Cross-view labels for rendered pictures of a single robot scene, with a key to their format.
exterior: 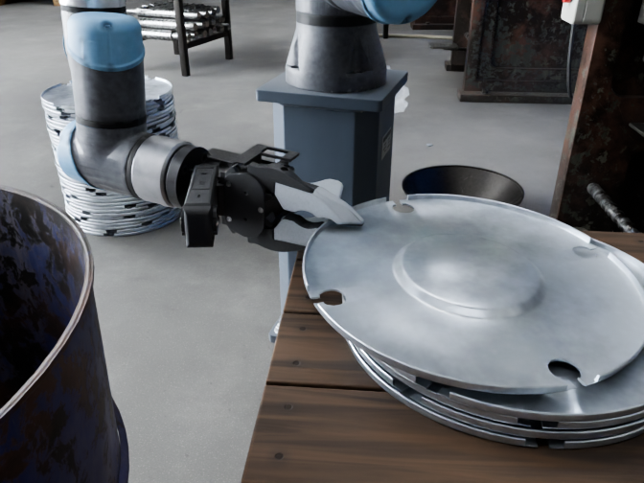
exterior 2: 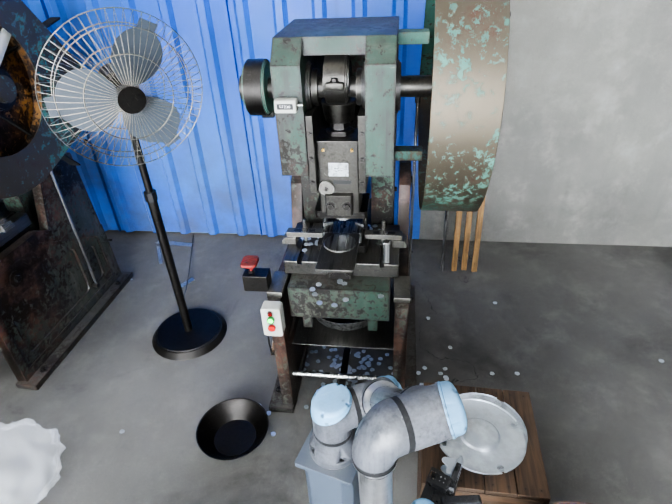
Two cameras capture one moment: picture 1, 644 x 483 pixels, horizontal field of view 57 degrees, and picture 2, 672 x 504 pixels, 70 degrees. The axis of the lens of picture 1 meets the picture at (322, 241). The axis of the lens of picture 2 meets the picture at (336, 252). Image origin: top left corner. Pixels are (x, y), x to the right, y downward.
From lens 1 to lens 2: 1.61 m
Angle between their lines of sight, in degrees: 70
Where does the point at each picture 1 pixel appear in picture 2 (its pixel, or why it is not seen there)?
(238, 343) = not seen: outside the picture
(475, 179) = (212, 417)
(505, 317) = (498, 431)
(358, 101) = not seen: hidden behind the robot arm
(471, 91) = (32, 377)
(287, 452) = (539, 489)
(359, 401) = (519, 472)
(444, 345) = (512, 446)
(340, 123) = not seen: hidden behind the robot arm
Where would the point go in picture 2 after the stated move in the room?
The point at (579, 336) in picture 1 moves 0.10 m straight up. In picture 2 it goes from (500, 418) to (505, 399)
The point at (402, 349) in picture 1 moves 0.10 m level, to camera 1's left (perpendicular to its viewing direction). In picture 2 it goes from (517, 455) to (525, 486)
